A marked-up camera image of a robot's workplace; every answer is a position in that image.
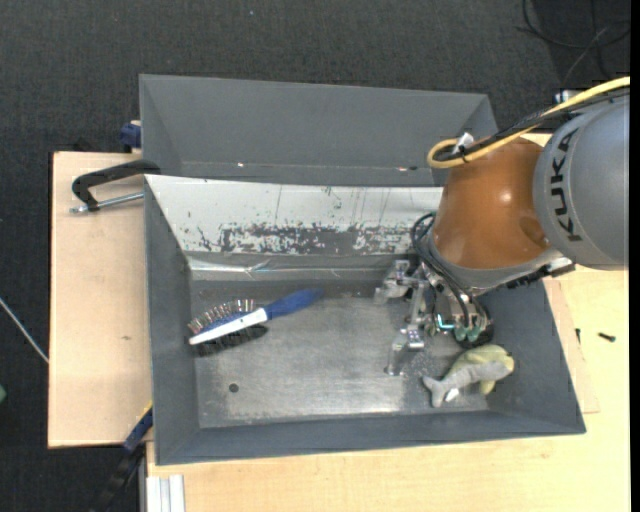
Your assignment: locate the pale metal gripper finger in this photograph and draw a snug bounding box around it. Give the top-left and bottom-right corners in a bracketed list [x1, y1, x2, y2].
[373, 259, 417, 305]
[383, 326, 426, 376]

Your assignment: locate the grey and green plush fish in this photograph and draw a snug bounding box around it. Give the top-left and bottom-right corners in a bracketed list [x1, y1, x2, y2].
[422, 343, 516, 409]

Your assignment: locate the grey metal bin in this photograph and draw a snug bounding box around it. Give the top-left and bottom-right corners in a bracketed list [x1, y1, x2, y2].
[138, 73, 587, 466]

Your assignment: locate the blue and white hairbrush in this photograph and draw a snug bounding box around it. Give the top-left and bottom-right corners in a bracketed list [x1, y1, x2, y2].
[186, 287, 326, 357]

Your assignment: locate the black cylinder on white bracket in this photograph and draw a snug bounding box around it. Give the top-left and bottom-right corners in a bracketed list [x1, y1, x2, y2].
[504, 256, 575, 292]

